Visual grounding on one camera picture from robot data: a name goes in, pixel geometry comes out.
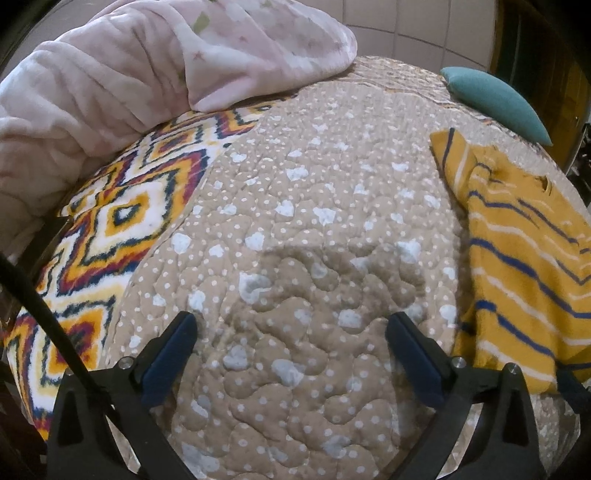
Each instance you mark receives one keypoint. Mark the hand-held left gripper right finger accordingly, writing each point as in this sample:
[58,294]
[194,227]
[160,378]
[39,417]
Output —
[415,355]

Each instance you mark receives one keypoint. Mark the dark wooden door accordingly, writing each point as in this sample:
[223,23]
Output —
[545,55]

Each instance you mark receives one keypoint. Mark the zigzag patterned blanket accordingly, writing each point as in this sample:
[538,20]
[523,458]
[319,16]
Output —
[120,217]

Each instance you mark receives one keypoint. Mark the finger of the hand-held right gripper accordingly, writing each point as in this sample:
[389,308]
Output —
[575,387]

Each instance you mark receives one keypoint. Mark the pink star print blanket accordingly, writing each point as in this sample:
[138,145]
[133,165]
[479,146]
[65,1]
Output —
[258,50]

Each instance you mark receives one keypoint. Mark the pink fleece blanket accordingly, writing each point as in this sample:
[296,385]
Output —
[69,106]

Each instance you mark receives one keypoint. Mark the yellow striped knit shirt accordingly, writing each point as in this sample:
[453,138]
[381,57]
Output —
[517,258]

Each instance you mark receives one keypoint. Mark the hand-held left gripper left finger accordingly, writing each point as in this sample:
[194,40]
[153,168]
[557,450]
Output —
[166,360]

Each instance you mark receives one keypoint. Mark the beige dotted quilt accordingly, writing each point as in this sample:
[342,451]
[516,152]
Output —
[300,230]

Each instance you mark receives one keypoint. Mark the teal pillow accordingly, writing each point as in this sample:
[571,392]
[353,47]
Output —
[498,99]

